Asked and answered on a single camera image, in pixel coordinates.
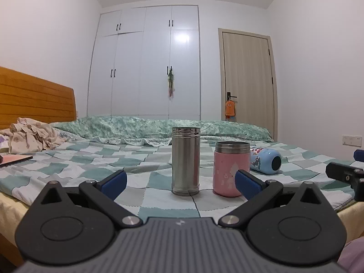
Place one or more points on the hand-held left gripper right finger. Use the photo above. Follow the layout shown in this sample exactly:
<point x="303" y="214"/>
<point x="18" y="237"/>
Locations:
<point x="246" y="185"/>

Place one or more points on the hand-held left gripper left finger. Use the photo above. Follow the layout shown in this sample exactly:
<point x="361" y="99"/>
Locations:
<point x="116" y="184"/>

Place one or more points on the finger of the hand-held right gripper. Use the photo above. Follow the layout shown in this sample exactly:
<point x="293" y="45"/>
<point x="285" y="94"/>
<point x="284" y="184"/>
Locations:
<point x="359" y="155"/>
<point x="342" y="174"/>

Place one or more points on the blue printed cup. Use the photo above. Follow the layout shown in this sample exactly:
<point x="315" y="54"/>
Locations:
<point x="263" y="160"/>

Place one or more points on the pink insulated cup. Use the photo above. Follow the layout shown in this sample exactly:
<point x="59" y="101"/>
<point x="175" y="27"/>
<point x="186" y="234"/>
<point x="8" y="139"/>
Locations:
<point x="224" y="170"/>

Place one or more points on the tall stainless steel cup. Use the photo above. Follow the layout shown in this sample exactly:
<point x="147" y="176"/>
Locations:
<point x="185" y="162"/>

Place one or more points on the checkered bed sheet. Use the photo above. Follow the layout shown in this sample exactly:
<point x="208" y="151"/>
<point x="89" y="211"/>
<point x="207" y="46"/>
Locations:
<point x="85" y="162"/>

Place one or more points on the green patterned blanket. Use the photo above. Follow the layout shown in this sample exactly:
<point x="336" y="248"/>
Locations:
<point x="142" y="128"/>

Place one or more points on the orange hanging toy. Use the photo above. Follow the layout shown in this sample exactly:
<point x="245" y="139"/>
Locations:
<point x="230" y="109"/>

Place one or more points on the person's pink clothing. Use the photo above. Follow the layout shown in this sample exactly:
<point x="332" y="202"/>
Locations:
<point x="354" y="257"/>

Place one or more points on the crumpled beige printed cloth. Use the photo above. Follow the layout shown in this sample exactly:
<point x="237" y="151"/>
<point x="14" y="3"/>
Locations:
<point x="31" y="136"/>

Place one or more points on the beige door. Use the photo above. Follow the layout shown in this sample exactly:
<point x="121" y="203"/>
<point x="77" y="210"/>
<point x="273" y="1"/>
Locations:
<point x="247" y="82"/>

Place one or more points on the pink flat book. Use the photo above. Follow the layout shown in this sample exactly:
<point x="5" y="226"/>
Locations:
<point x="14" y="159"/>

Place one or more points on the wooden headboard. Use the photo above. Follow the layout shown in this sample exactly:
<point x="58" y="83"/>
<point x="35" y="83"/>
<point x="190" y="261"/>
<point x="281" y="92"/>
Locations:
<point x="34" y="102"/>

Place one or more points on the green hanging ornament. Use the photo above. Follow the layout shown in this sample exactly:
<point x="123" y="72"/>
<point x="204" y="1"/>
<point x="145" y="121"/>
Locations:
<point x="170" y="81"/>

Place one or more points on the white wardrobe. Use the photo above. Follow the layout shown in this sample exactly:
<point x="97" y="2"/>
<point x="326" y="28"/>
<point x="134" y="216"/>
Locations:
<point x="142" y="68"/>

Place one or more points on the white wall socket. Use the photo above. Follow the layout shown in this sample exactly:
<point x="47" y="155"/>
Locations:
<point x="352" y="140"/>

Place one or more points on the wooden bed frame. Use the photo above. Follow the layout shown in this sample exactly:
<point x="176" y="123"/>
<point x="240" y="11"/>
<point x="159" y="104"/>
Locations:
<point x="8" y="247"/>

